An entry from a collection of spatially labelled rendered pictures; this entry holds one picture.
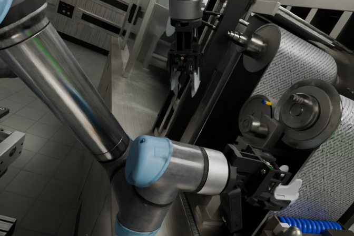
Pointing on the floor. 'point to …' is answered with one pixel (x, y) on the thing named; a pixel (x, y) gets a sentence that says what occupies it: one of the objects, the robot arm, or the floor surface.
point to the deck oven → (91, 8)
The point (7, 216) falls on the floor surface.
